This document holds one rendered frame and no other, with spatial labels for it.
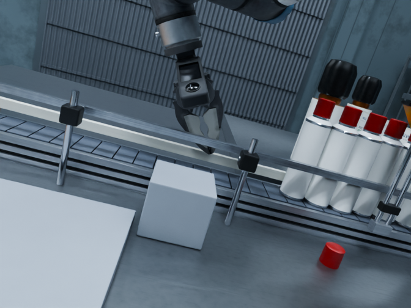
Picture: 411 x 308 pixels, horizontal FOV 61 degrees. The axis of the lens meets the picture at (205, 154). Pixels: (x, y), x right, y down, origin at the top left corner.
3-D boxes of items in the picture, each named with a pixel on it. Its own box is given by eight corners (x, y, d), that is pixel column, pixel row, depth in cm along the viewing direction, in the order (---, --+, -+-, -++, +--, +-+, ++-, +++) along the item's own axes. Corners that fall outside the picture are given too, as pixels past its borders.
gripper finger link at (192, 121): (210, 146, 74) (199, 104, 71) (211, 155, 68) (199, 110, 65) (196, 150, 74) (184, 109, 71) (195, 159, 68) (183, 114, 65)
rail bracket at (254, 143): (231, 211, 69) (258, 132, 64) (235, 230, 62) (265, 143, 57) (216, 207, 68) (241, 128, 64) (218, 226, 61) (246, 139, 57)
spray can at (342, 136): (325, 201, 74) (363, 109, 68) (329, 211, 69) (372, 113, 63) (301, 194, 75) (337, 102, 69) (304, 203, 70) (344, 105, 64)
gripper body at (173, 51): (216, 99, 72) (202, 40, 69) (219, 106, 64) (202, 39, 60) (181, 108, 73) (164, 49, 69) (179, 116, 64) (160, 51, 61)
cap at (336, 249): (340, 271, 58) (348, 255, 57) (321, 265, 58) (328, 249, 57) (336, 260, 61) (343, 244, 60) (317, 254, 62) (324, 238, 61)
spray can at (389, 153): (361, 208, 77) (401, 120, 71) (375, 219, 72) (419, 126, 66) (341, 203, 76) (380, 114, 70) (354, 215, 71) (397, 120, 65)
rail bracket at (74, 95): (79, 173, 65) (95, 88, 61) (65, 189, 58) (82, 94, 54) (62, 169, 65) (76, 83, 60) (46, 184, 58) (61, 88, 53)
